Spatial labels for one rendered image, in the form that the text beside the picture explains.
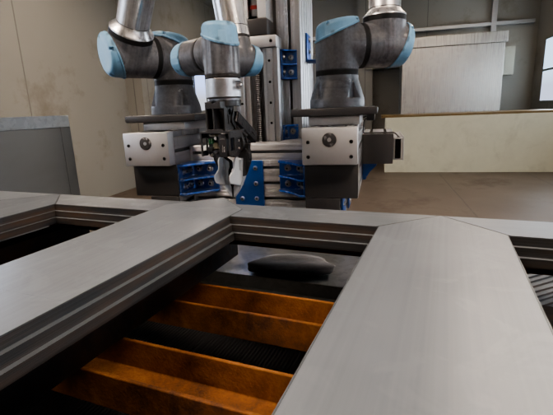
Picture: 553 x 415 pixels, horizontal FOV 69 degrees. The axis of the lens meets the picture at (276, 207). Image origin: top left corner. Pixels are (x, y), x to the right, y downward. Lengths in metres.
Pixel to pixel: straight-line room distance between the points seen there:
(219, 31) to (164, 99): 0.44
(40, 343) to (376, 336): 0.31
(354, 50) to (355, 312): 0.86
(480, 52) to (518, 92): 1.98
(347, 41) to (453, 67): 6.70
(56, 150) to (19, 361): 1.23
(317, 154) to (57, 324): 0.71
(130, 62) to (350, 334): 1.00
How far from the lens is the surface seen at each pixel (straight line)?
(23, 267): 0.62
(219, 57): 0.87
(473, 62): 7.86
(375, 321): 0.38
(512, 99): 9.58
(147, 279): 0.56
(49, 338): 0.47
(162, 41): 1.28
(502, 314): 0.42
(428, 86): 7.74
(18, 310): 0.49
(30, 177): 1.56
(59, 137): 1.64
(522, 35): 9.67
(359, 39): 1.16
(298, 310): 0.72
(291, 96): 1.36
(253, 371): 0.55
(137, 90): 6.27
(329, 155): 1.00
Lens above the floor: 1.04
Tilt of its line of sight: 14 degrees down
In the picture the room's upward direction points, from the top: 2 degrees counter-clockwise
